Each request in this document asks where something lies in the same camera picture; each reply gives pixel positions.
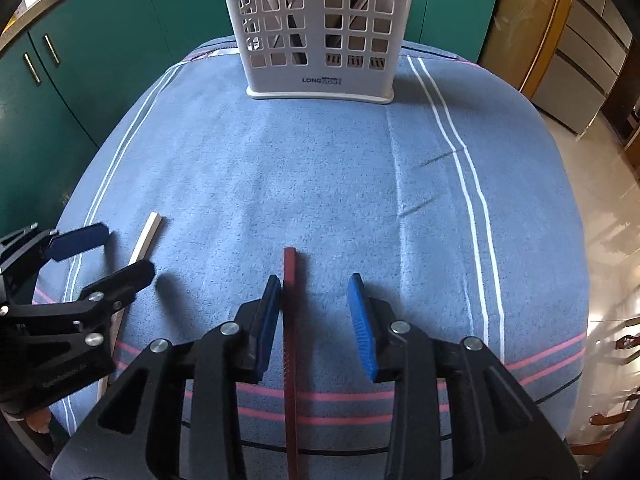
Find wooden chair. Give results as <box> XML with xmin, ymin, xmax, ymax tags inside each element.
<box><xmin>570</xmin><ymin>315</ymin><xmax>640</xmax><ymax>457</ymax></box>

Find plain white chopstick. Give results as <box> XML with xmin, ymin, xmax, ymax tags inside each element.
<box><xmin>96</xmin><ymin>211</ymin><xmax>163</xmax><ymax>403</ymax></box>

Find white perforated utensil basket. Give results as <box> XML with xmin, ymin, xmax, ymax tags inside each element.
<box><xmin>216</xmin><ymin>0</ymin><xmax>418</xmax><ymax>106</ymax></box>

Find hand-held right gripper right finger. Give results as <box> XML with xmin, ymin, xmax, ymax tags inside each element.
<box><xmin>347</xmin><ymin>272</ymin><xmax>582</xmax><ymax>480</ymax></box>

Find wooden door frame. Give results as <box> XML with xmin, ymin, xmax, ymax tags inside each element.
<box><xmin>475</xmin><ymin>0</ymin><xmax>577</xmax><ymax>107</ymax></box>

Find dark wooden furniture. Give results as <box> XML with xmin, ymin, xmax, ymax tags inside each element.
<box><xmin>600</xmin><ymin>55</ymin><xmax>640</xmax><ymax>171</ymax></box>

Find kitchen counter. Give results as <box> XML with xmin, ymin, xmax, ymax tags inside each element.
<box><xmin>0</xmin><ymin>0</ymin><xmax>156</xmax><ymax>51</ymax></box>

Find dark red chopstick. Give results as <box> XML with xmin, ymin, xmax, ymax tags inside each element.
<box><xmin>282</xmin><ymin>246</ymin><xmax>303</xmax><ymax>480</ymax></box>

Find green kitchen cabinets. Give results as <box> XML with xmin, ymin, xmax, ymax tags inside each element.
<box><xmin>0</xmin><ymin>0</ymin><xmax>503</xmax><ymax>246</ymax></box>

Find blue striped tablecloth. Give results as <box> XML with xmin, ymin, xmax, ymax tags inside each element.
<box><xmin>32</xmin><ymin>35</ymin><xmax>591</xmax><ymax>480</ymax></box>

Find person's left hand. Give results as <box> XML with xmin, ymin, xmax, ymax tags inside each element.
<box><xmin>22</xmin><ymin>406</ymin><xmax>52</xmax><ymax>433</ymax></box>

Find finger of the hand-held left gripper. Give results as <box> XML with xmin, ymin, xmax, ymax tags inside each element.
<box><xmin>7</xmin><ymin>259</ymin><xmax>157</xmax><ymax>322</ymax></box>
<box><xmin>0</xmin><ymin>222</ymin><xmax>111</xmax><ymax>307</ymax></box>

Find grey drawer cabinet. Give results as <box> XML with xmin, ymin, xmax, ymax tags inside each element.
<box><xmin>529</xmin><ymin>0</ymin><xmax>632</xmax><ymax>134</ymax></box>

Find metal cabinet handle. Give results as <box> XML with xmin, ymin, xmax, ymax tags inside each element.
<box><xmin>42</xmin><ymin>33</ymin><xmax>61</xmax><ymax>66</ymax></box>
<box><xmin>22</xmin><ymin>52</ymin><xmax>42</xmax><ymax>84</ymax></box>

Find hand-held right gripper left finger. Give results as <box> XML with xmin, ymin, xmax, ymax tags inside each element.
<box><xmin>52</xmin><ymin>274</ymin><xmax>283</xmax><ymax>480</ymax></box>

